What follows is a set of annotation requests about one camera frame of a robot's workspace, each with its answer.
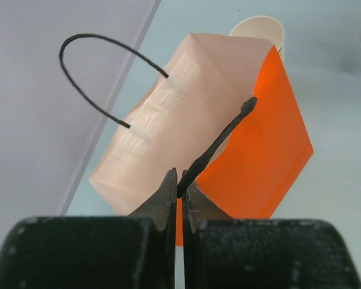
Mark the stack of brown paper cups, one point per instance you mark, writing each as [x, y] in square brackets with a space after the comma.
[262, 27]

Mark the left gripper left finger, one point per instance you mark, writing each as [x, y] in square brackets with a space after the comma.
[155, 265]

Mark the orange paper bag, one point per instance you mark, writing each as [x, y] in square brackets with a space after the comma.
[197, 94]

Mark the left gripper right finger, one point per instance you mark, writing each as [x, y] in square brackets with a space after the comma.
[197, 208]

